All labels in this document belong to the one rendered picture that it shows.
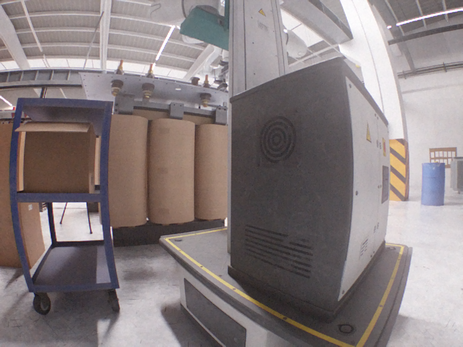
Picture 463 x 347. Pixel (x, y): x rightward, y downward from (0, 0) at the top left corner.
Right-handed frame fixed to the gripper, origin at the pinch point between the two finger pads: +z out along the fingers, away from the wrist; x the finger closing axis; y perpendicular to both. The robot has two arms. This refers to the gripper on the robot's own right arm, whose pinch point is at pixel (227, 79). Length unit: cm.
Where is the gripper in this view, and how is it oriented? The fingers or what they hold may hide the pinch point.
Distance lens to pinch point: 198.2
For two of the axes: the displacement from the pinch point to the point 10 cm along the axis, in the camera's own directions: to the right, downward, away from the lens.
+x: -6.4, 0.0, 7.7
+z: -0.1, 10.0, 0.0
